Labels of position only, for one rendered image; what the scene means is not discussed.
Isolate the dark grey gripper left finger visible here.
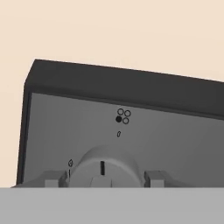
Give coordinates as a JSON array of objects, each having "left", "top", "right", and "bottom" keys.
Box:
[{"left": 11, "top": 170, "right": 70, "bottom": 189}]

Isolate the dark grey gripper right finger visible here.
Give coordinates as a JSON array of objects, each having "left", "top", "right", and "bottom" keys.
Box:
[{"left": 143, "top": 170, "right": 191, "bottom": 189}]

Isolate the grey round stove knob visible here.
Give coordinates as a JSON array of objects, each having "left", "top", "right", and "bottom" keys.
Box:
[{"left": 68, "top": 144, "right": 145, "bottom": 189}]

